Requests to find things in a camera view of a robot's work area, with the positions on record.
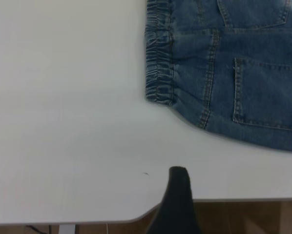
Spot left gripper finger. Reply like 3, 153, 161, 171
146, 166, 203, 234

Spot blue denim pants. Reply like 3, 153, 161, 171
145, 0, 292, 154

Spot grey metal table leg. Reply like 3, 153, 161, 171
59, 225, 76, 234

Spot thin black floor cable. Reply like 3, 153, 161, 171
25, 225, 52, 234

